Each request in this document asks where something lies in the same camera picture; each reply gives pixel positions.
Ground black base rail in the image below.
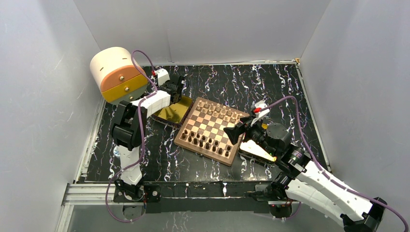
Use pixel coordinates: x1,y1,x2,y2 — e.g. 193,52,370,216
113,181,303,215

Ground small white blue bottle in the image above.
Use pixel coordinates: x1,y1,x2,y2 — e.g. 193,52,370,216
113,146,121,158

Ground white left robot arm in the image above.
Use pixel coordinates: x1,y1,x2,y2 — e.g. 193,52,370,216
110,76,186,201

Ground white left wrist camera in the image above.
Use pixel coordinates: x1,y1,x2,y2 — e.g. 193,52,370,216
154,68,170,86

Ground gold tin lid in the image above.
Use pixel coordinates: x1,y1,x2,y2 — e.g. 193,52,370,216
239,134,277,165

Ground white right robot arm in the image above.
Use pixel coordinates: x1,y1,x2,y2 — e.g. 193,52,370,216
224,116,384,232

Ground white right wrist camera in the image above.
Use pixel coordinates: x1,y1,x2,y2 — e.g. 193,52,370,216
251,100,270,126

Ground round cream drawer cabinet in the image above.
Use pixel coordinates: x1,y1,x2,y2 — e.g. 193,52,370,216
89,47,148,105

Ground gold tin box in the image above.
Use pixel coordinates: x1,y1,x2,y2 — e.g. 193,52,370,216
152,96,193,129

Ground wooden chess board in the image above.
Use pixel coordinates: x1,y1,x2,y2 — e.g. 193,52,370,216
174,98,249,166

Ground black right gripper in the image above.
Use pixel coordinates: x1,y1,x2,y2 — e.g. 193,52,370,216
223,115,278,158

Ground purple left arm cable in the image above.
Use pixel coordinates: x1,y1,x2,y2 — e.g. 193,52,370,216
105,50,159,224

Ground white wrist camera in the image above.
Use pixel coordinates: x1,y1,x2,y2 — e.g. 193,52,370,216
251,100,270,126
154,68,170,86

